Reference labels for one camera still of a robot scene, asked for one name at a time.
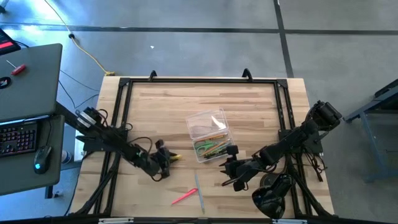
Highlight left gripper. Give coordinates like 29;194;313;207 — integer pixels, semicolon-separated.
141;148;177;179

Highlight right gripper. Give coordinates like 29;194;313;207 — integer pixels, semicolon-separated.
219;155;262;191

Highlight black grip pen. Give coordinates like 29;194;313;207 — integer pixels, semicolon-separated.
211;146;233;159

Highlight orange pencil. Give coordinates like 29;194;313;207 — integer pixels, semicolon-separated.
200;141;231;156

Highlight light blue pencil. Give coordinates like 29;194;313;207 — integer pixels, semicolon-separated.
194;173;206;215

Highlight pink highlighter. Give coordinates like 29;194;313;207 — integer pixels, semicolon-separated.
171;187;199;205

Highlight clear plastic supply box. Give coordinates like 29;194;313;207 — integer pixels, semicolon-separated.
185;108;236;164

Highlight white box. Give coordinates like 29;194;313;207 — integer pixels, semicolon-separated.
74;130;86;162

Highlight glossy black dome object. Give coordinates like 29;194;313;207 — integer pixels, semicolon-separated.
251;174;295;220

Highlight white blue bottle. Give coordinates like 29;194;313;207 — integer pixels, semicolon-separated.
61;150;73;165

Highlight black computer mouse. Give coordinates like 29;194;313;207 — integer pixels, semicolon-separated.
33;145;53;175

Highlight dark grey desk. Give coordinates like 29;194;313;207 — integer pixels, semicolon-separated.
0;114;65;197

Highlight black backlit keyboard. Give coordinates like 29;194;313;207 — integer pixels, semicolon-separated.
0;121;39;157

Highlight grey closed laptop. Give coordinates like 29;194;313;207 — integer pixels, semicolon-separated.
0;43;63;123

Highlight blue-grey metal cart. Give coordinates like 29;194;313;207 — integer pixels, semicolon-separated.
343;79;398;183

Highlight black tablet red screen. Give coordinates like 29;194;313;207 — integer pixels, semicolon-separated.
0;28;21;56

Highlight white bracket strip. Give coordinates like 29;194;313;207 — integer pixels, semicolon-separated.
98;217;134;224
272;218;307;224

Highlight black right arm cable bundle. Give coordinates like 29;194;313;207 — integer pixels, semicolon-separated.
298;146;327;183

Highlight yellow extension cable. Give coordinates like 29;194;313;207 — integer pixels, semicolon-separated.
43;0;116;77

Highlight red handled screwdriver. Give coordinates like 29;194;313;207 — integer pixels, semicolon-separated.
6;60;27;77

